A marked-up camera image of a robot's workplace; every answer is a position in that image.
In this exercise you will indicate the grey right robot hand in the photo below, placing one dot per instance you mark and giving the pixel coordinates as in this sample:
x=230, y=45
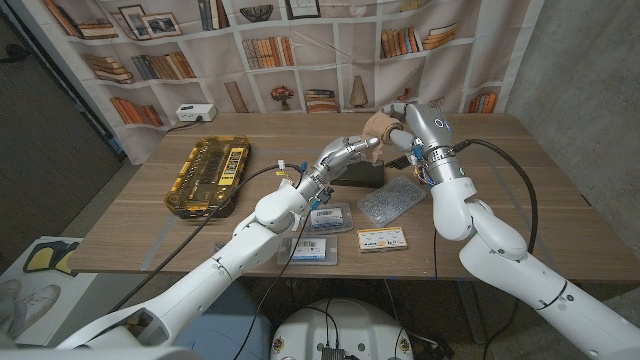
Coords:
x=427, y=127

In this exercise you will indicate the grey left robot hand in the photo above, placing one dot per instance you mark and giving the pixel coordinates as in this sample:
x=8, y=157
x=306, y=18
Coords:
x=335, y=157

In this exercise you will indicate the beige nylon stocking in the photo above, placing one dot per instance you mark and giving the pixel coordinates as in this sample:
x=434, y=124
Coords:
x=377, y=130

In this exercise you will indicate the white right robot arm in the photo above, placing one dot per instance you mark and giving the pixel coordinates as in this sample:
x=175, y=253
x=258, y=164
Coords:
x=500, y=260

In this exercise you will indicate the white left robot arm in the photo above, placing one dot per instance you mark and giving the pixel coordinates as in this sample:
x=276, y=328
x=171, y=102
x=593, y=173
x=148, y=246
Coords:
x=235, y=260

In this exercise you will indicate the white power strip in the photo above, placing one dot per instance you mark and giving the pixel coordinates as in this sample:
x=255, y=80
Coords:
x=196, y=112

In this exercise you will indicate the black rectangular box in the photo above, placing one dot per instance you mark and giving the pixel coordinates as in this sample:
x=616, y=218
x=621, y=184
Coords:
x=365, y=175

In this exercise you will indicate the black hex key set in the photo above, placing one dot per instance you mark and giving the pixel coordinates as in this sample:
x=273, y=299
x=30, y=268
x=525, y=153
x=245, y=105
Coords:
x=397, y=162

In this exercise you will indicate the clear case with blue label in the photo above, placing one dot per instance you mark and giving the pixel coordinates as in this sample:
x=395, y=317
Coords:
x=315, y=250
x=332, y=218

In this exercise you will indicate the printed bookshelf backdrop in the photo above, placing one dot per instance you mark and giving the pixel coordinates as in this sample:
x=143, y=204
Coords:
x=320, y=75

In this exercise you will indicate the orange and white card box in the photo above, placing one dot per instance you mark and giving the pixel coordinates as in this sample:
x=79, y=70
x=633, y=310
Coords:
x=382, y=239

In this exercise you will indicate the yellow transparent tool case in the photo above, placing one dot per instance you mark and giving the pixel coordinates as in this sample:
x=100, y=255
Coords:
x=207, y=172

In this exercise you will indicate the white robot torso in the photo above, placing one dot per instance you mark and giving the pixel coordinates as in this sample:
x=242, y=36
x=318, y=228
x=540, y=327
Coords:
x=345, y=325

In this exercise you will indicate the grey table leg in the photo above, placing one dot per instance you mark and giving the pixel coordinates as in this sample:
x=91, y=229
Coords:
x=475, y=325

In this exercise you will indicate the black floor power adapter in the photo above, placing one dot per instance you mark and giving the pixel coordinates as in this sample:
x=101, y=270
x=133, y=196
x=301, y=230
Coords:
x=435, y=350

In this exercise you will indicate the white floor mat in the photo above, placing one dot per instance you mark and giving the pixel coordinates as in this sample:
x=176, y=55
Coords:
x=70, y=300

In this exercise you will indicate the yellow and black floor pad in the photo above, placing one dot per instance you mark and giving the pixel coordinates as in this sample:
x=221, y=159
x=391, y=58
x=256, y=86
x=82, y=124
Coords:
x=42, y=257

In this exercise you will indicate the white shoe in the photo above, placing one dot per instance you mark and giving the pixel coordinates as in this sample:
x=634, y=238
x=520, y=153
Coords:
x=40, y=302

